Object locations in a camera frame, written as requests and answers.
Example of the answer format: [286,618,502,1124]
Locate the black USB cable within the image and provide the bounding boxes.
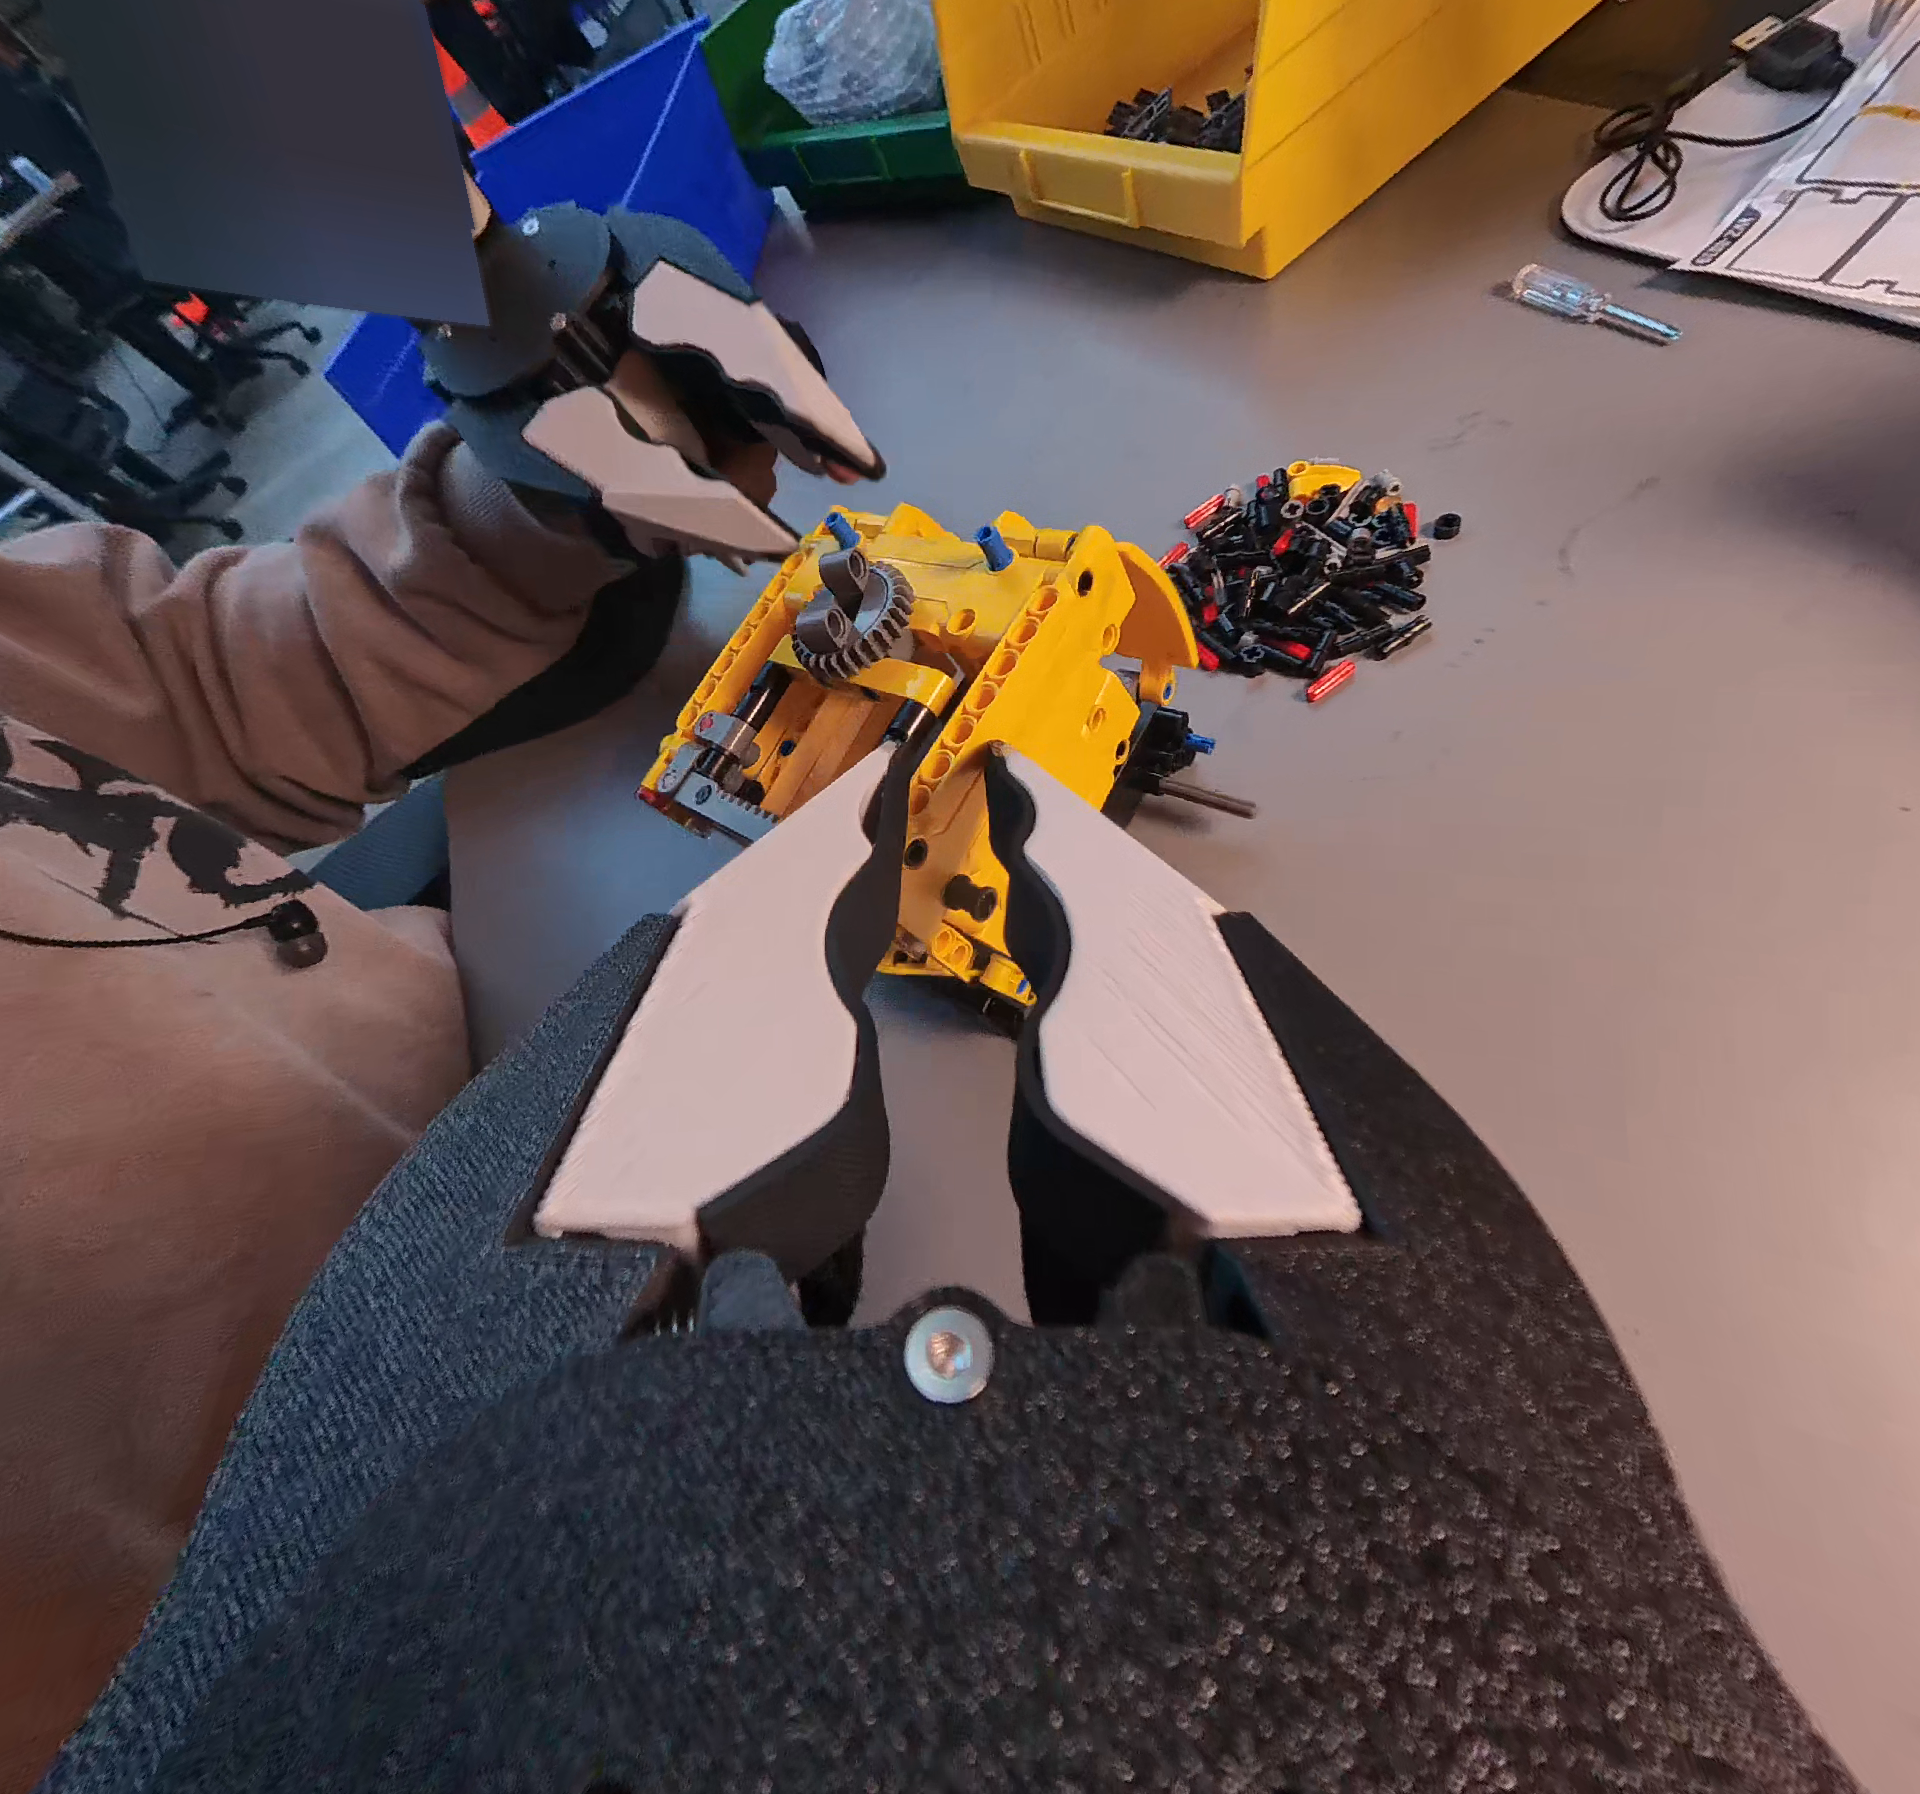
[1589,12,1862,225]

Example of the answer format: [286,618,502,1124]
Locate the black office chair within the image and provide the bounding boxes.
[142,301,324,400]
[0,370,250,543]

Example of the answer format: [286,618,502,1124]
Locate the clear-handled small screwdriver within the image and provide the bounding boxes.
[1511,262,1685,346]

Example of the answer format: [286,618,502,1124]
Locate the blue plastic bin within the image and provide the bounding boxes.
[321,16,778,462]

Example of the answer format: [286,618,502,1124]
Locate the yellow plastic parts bin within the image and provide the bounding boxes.
[931,0,1731,284]

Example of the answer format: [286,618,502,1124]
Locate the orange traffic cone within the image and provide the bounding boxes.
[435,35,505,149]

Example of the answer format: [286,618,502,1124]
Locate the crumpled clear plastic bag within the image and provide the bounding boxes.
[762,0,947,130]

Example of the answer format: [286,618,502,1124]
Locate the heap of black brick parts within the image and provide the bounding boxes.
[1105,82,1254,158]

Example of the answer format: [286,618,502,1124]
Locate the yellow brick robot model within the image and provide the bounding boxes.
[640,501,1259,1016]

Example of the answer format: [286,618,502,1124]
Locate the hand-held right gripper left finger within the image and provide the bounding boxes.
[531,743,914,1292]

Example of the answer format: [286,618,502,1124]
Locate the green plastic bin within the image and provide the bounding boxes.
[698,0,1071,211]

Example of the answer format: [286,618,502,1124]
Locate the person's left forearm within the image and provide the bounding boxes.
[0,422,693,849]

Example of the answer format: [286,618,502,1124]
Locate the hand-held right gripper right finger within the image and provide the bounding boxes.
[983,747,1368,1327]

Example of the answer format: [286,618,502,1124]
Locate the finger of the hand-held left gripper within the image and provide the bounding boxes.
[519,380,805,577]
[606,257,890,482]

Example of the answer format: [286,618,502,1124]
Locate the black earphone cord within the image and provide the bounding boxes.
[0,896,328,971]

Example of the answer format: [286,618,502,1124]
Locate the grey desk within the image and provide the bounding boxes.
[442,0,1920,1690]

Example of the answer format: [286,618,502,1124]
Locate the pile of small connector pins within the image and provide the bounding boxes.
[1155,455,1464,708]

